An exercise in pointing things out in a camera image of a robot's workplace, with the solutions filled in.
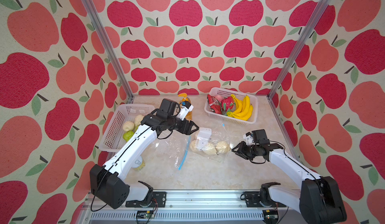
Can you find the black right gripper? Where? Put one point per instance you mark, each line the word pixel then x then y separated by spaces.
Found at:
pixel 240 150

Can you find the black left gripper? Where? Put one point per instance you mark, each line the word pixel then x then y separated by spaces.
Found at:
pixel 188 130

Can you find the clear white zip-top bag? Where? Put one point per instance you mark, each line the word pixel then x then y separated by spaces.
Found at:
pixel 211 135

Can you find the cream toy pear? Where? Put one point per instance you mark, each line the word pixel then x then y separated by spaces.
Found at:
pixel 138 120

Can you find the green toy pear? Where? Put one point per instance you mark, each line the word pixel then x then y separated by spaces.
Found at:
pixel 127 135

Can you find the clear blue zip-top bag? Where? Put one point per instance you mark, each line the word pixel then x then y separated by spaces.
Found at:
pixel 175 148

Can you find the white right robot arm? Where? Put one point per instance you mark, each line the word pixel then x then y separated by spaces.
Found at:
pixel 318 198

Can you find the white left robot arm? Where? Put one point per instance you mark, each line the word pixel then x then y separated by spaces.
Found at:
pixel 107 180

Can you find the cream pear zip bag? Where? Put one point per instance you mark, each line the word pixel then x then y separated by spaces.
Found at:
pixel 209 149
pixel 193 146

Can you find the red snack bag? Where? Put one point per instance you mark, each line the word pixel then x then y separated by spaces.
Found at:
pixel 214 104

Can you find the orange soap pump bottle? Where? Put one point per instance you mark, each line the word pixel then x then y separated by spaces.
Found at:
pixel 186 98

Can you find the lower yellow toy banana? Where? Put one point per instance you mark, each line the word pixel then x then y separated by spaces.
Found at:
pixel 237 113

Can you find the yellow toy banana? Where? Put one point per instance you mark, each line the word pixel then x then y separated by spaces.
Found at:
pixel 237 113
pixel 245 105

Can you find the pink toy dragon fruit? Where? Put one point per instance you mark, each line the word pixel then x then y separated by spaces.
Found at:
pixel 227 105

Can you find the upper yellow toy banana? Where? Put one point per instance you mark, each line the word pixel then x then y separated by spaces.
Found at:
pixel 245 105

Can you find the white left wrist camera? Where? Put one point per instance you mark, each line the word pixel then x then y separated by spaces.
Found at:
pixel 185 108

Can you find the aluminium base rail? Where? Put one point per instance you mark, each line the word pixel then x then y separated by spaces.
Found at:
pixel 190 207

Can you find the aluminium left corner post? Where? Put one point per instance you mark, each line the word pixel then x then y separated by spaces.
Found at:
pixel 105 40

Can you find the aluminium corner post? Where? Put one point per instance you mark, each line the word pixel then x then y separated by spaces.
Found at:
pixel 105 40
pixel 307 31

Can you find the aluminium right corner post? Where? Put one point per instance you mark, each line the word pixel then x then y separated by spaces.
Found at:
pixel 307 31

